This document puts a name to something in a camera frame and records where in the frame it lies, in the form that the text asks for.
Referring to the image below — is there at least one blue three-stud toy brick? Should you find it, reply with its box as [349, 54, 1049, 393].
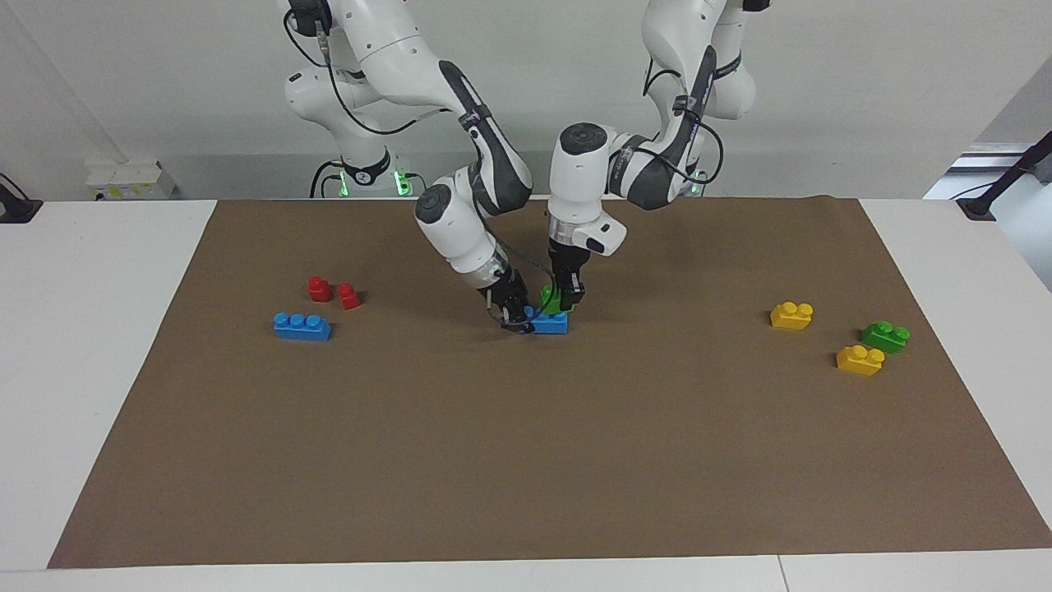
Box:
[526, 306, 570, 335]
[273, 312, 333, 342]

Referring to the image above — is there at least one brown table mat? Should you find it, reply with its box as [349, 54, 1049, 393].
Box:
[47, 196, 1052, 570]

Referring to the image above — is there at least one yellow two-stud toy brick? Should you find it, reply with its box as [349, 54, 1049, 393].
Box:
[836, 345, 887, 377]
[769, 302, 815, 331]

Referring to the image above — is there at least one black angled stand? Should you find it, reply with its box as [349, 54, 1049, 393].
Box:
[957, 130, 1052, 221]

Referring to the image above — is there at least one black table clamp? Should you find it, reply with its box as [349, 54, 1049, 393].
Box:
[0, 173, 44, 224]

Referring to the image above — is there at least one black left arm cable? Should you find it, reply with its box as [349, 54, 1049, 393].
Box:
[641, 49, 726, 186]

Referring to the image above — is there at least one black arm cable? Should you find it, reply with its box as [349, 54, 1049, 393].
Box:
[283, 7, 465, 136]
[641, 49, 726, 186]

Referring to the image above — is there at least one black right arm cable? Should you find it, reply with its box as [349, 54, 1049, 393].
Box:
[283, 7, 465, 136]

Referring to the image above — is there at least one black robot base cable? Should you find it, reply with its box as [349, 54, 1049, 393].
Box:
[310, 160, 342, 199]

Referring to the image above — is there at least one white wall power box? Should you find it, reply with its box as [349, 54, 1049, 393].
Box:
[85, 160, 176, 201]

